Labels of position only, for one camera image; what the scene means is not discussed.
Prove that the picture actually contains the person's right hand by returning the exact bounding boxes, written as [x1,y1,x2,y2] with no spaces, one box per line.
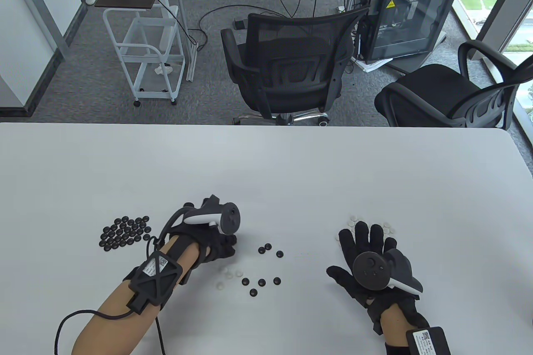
[326,222,431,335]

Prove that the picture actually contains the person's left hand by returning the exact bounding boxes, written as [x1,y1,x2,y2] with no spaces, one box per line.
[160,224,238,285]

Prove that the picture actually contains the group of white Go stones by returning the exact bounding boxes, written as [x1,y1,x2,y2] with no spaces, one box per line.
[335,216,396,243]

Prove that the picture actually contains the pile of mixed Go stones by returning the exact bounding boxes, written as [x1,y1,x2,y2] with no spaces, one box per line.
[216,243,284,297]

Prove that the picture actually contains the group of black Go stones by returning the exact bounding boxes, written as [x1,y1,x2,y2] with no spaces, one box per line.
[99,216,151,251]

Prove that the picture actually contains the person's left forearm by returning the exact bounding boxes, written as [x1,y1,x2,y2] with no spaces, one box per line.
[72,243,200,355]

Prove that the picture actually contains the black white right hand controller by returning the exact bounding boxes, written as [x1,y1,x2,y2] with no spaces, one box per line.
[352,249,423,294]

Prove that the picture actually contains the black white hand controller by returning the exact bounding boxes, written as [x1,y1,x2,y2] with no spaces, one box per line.
[183,195,241,235]
[352,249,423,294]

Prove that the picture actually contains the black white left hand controller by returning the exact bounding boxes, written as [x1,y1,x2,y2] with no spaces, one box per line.
[183,195,241,235]

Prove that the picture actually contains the black office chair curved armrests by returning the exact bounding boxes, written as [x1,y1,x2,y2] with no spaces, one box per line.
[374,40,533,129]

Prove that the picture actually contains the white papers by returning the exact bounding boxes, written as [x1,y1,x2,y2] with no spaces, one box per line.
[354,57,394,72]

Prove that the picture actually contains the white rolling cart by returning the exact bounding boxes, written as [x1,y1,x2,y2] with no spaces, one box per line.
[103,5,186,107]

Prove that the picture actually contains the black mesh office chair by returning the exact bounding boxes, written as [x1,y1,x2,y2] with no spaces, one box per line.
[221,6,371,127]

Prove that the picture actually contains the black glass computer tower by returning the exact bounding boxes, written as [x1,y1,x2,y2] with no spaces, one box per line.
[359,0,461,62]

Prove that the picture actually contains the aluminium profile rods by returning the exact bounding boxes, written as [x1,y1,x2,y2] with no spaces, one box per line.
[169,0,198,81]

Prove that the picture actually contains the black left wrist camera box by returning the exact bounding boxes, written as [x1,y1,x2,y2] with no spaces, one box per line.
[128,252,184,314]

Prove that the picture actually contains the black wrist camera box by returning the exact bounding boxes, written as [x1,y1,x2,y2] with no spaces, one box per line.
[406,327,453,355]
[128,252,184,314]

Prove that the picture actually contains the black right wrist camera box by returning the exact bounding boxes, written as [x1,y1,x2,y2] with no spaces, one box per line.
[406,327,453,355]

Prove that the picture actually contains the black looped floor cable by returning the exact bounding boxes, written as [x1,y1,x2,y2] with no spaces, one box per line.
[199,5,288,52]

